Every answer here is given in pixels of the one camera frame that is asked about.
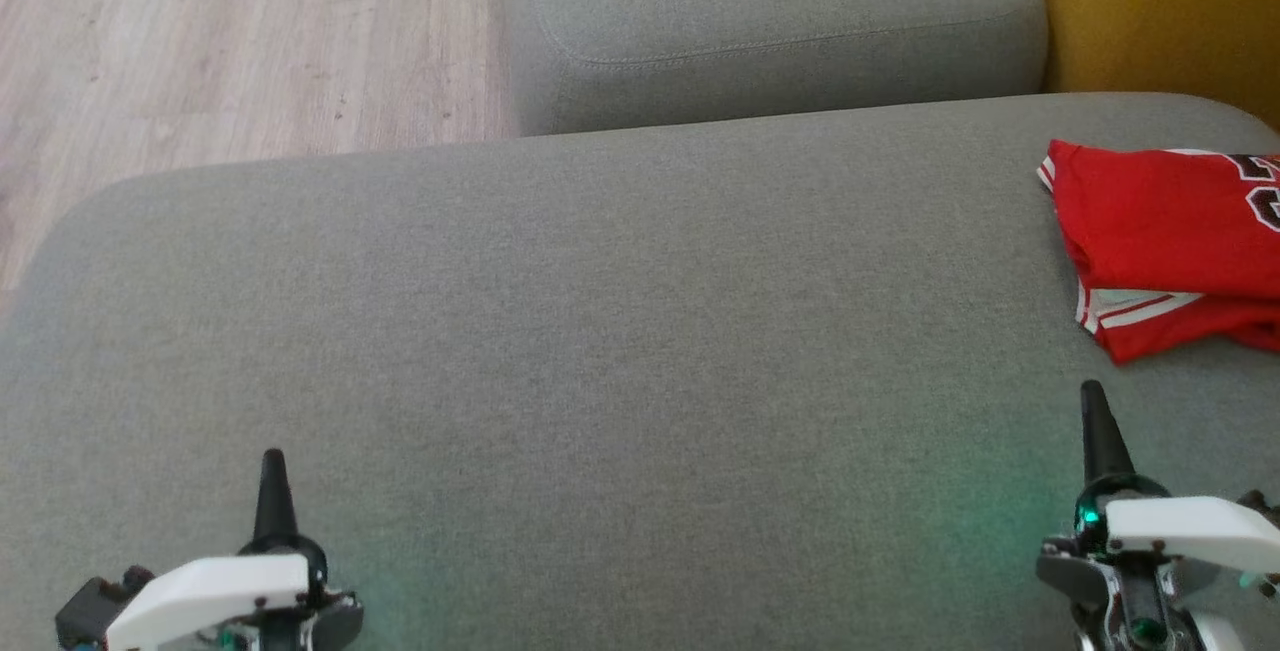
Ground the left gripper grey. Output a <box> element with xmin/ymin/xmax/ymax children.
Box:
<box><xmin>215</xmin><ymin>448</ymin><xmax>363</xmax><ymax>651</ymax></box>

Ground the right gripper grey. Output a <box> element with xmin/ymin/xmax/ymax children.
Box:
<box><xmin>1037</xmin><ymin>380</ymin><xmax>1251</xmax><ymax>651</ymax></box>

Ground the red basketball jersey with lettering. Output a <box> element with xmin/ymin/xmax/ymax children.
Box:
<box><xmin>1037</xmin><ymin>139</ymin><xmax>1280</xmax><ymax>365</ymax></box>

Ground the large grey sofa seat cushion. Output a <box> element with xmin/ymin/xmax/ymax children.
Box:
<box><xmin>0</xmin><ymin>93</ymin><xmax>1280</xmax><ymax>651</ymax></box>

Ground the wide yellow sofa backrest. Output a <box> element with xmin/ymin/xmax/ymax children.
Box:
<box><xmin>1012</xmin><ymin>0</ymin><xmax>1280</xmax><ymax>127</ymax></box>

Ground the small grey sofa seat cushion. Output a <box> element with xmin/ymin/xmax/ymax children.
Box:
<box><xmin>505</xmin><ymin>0</ymin><xmax>1049</xmax><ymax>137</ymax></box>

